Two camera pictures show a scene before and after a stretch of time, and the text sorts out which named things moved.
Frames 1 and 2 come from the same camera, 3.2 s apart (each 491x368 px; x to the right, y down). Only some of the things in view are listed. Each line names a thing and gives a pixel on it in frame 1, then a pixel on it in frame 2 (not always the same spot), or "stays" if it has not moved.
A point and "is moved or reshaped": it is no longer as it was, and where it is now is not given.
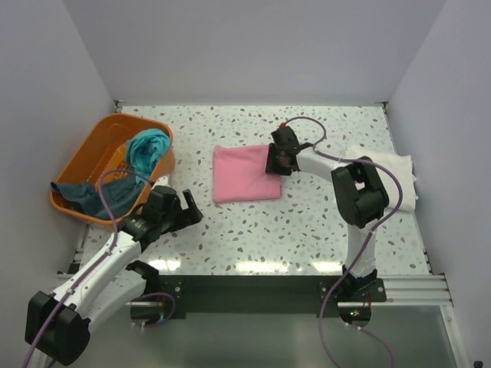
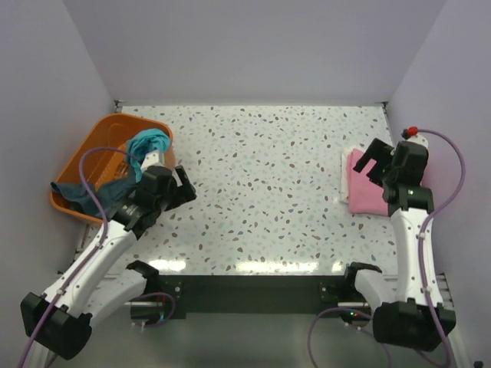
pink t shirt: (239, 174) is moved or reshaped
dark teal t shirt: (120, 194) stays
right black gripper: (270, 165) -> (379, 151)
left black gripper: (194, 218) -> (182, 193)
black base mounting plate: (267, 294) stays
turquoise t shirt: (144, 148) stays
